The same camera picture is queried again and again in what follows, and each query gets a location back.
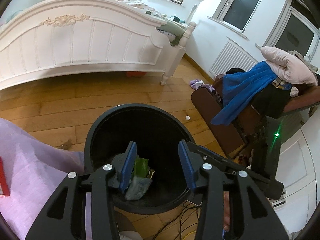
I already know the floral bed quilt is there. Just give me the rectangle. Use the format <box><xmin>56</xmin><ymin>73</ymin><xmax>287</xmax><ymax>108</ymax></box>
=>
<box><xmin>116</xmin><ymin>0</ymin><xmax>165</xmax><ymax>19</ymax></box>

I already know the green snack wrapper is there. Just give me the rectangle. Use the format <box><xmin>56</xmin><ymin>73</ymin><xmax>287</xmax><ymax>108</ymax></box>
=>
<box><xmin>133</xmin><ymin>157</ymin><xmax>150</xmax><ymax>178</ymax></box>

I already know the red milk carton box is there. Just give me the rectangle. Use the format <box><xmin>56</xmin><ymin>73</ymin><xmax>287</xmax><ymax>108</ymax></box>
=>
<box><xmin>0</xmin><ymin>158</ymin><xmax>10</xmax><ymax>198</ymax></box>

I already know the blue towel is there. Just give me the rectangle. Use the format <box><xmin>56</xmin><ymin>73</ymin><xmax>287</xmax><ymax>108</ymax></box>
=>
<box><xmin>210</xmin><ymin>61</ymin><xmax>277</xmax><ymax>126</ymax></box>

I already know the pink jacket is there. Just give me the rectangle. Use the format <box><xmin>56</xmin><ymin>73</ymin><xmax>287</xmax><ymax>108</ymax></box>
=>
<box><xmin>261</xmin><ymin>47</ymin><xmax>318</xmax><ymax>86</ymax></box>

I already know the dark window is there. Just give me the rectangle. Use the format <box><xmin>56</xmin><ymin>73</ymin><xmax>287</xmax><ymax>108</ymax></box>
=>
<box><xmin>213</xmin><ymin>0</ymin><xmax>260</xmax><ymax>33</ymax></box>

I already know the white radiator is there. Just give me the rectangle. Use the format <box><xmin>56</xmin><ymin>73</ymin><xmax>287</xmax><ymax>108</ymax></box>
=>
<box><xmin>209</xmin><ymin>39</ymin><xmax>257</xmax><ymax>76</ymax></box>

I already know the purple tablecloth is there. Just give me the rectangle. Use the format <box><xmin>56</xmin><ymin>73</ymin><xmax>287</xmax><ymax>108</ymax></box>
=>
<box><xmin>1</xmin><ymin>119</ymin><xmax>84</xmax><ymax>239</ymax></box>

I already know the brown chair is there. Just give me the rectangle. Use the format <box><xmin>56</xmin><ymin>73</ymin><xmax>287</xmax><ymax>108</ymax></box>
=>
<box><xmin>191</xmin><ymin>78</ymin><xmax>319</xmax><ymax>158</ymax></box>

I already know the black round trash bin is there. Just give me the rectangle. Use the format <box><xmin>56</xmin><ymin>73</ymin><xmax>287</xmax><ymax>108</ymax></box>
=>
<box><xmin>84</xmin><ymin>103</ymin><xmax>194</xmax><ymax>215</ymax></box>

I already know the person's right hand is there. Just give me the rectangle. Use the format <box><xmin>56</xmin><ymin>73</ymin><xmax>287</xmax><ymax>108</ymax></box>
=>
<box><xmin>223</xmin><ymin>192</ymin><xmax>230</xmax><ymax>231</ymax></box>

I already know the white bed frame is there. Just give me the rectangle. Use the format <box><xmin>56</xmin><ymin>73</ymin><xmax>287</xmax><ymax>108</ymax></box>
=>
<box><xmin>1</xmin><ymin>0</ymin><xmax>196</xmax><ymax>89</ymax></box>

